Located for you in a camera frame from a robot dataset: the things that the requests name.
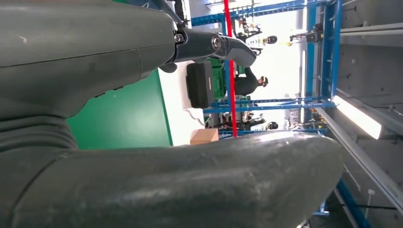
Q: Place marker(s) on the ceiling light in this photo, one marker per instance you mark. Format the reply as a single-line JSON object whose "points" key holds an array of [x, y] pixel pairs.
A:
{"points": [[359, 118]]}

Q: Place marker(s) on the black carrying case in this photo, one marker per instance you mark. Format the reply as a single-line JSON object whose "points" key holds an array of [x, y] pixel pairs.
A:
{"points": [[200, 85]]}

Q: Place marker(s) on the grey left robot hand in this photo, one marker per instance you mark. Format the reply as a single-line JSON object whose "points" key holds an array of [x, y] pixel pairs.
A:
{"points": [[78, 41]]}

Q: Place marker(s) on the green plastic crate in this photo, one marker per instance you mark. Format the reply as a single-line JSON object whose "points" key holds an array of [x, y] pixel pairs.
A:
{"points": [[219, 78]]}

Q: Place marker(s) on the white table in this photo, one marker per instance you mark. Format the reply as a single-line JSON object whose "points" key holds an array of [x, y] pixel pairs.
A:
{"points": [[178, 126]]}

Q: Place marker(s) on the long red bar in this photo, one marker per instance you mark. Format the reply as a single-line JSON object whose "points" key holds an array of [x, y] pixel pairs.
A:
{"points": [[231, 94]]}

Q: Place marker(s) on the background humanoid robot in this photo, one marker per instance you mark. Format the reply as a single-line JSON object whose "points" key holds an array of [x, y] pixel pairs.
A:
{"points": [[270, 39], [272, 126]]}

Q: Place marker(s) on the cardboard box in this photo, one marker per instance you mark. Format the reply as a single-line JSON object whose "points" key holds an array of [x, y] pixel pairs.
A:
{"points": [[204, 137]]}

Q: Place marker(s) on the person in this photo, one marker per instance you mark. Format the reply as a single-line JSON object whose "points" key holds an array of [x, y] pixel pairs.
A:
{"points": [[247, 85]]}

